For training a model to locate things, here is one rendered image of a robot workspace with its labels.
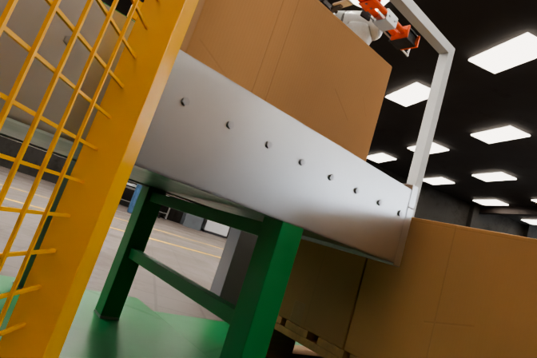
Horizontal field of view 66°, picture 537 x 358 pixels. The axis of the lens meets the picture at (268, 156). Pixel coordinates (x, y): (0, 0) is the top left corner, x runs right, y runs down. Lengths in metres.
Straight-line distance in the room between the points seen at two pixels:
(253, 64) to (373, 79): 0.42
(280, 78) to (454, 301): 0.66
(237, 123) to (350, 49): 0.51
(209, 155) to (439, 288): 0.69
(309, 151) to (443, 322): 0.54
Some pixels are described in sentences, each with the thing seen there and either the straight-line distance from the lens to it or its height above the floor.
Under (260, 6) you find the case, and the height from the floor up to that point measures 0.83.
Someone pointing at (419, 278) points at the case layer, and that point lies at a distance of 1.16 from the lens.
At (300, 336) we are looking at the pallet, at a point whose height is 0.12.
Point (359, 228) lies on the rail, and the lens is 0.96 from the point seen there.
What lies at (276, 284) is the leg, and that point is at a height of 0.29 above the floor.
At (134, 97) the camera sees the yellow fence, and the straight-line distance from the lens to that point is 0.52.
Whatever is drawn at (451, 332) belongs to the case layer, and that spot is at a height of 0.29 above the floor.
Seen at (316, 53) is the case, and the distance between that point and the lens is 1.04.
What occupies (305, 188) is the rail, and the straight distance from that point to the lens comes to 0.82.
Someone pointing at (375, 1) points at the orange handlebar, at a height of 1.26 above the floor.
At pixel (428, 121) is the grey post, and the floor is 2.21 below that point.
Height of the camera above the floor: 0.36
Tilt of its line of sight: 11 degrees up
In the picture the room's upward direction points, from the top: 18 degrees clockwise
